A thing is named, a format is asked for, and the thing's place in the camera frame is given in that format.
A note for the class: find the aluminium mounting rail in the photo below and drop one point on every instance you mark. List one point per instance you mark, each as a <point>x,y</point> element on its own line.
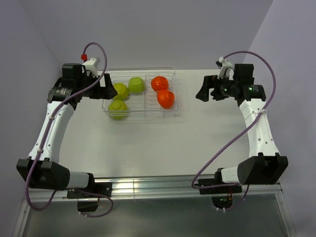
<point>150,188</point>

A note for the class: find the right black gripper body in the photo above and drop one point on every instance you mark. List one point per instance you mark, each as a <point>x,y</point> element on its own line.
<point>223,88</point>

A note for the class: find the green bowl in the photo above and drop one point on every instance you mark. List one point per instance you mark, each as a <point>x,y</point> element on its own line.
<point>122,91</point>
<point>118,110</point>

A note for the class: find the white square bowl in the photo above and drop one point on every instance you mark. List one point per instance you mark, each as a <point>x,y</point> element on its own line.
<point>136,85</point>

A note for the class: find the wire dish rack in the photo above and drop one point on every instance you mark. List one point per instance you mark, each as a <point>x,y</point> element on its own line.
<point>143,105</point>

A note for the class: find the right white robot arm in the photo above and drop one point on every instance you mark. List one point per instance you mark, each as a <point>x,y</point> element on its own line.
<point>265,164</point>

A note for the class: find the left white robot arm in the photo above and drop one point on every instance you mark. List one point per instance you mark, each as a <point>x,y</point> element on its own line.
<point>41,169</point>

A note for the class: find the orange bowl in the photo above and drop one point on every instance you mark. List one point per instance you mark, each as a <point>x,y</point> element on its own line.
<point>165,98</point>
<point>159,83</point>

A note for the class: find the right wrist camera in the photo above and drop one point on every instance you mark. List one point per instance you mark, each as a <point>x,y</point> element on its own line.
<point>225,67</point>

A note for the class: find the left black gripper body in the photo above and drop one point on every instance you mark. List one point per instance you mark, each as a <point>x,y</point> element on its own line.
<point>94,93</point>

